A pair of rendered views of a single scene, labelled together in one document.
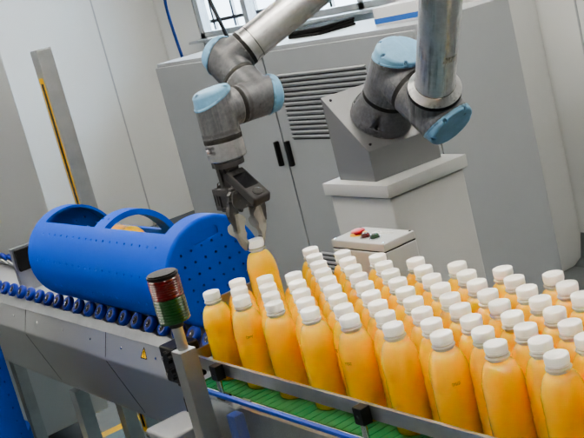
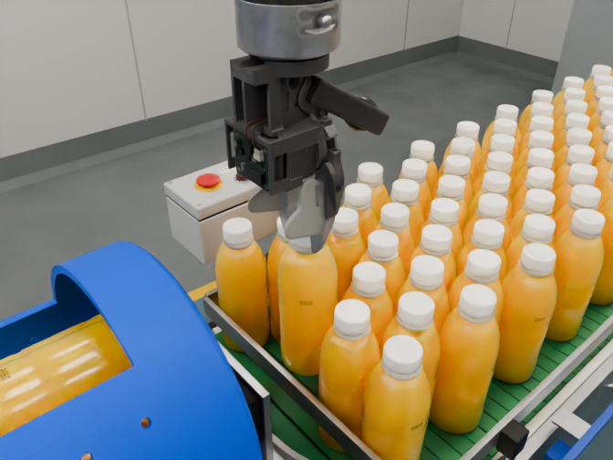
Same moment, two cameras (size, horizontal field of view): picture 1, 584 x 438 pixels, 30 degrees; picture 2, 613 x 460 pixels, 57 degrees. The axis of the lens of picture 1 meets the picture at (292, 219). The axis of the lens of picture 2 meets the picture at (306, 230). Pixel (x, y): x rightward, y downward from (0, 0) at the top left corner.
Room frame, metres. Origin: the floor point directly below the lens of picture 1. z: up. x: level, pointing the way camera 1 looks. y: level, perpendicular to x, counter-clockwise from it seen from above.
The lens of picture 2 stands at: (2.53, 0.60, 1.52)
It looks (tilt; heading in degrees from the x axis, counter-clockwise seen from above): 34 degrees down; 263
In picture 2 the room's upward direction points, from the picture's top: straight up
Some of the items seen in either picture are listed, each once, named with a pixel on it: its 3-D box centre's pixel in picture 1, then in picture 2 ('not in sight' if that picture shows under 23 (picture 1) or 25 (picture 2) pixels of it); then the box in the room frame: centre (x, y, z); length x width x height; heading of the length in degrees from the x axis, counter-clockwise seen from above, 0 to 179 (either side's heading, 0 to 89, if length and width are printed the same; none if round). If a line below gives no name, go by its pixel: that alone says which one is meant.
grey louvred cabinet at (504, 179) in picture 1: (338, 182); not in sight; (5.16, -0.26, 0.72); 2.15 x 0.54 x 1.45; 32
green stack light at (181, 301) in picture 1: (171, 308); not in sight; (2.04, 0.27, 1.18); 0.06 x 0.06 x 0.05
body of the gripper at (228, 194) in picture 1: (233, 184); (283, 117); (2.49, 0.11, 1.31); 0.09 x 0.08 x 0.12; 33
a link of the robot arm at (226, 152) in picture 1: (224, 150); (290, 25); (2.48, 0.11, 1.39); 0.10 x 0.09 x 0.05; 123
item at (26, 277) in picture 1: (29, 266); not in sight; (3.67, 0.91, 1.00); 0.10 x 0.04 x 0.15; 123
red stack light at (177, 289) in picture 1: (165, 287); not in sight; (2.04, 0.27, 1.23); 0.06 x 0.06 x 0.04
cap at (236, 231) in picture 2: (310, 252); (237, 232); (2.55, -0.02, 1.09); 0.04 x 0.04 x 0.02
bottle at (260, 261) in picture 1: (266, 283); (307, 301); (2.47, 0.10, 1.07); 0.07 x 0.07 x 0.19
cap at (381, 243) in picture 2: (294, 277); (382, 245); (2.36, 0.03, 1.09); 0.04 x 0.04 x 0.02
